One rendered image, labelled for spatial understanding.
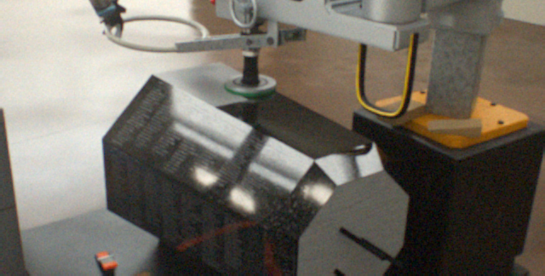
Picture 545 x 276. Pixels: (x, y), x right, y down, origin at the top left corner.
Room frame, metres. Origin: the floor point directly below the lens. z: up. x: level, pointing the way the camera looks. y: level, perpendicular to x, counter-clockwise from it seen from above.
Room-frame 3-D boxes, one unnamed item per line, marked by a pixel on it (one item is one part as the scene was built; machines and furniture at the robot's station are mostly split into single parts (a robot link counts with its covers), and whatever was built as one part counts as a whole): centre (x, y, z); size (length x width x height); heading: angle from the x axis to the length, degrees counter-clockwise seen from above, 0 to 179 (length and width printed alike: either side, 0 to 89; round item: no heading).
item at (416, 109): (2.51, -0.53, 0.81); 0.20 x 0.10 x 0.05; 134
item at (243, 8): (2.39, 0.10, 1.25); 0.15 x 0.10 x 0.15; 46
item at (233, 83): (2.56, 0.10, 0.89); 0.21 x 0.21 x 0.01
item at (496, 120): (2.62, -0.76, 0.76); 0.49 x 0.49 x 0.05; 36
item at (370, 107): (2.10, -0.37, 1.10); 0.23 x 0.03 x 0.32; 46
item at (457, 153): (2.62, -0.76, 0.37); 0.66 x 0.66 x 0.74; 36
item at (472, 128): (2.38, -0.72, 0.80); 0.20 x 0.10 x 0.05; 76
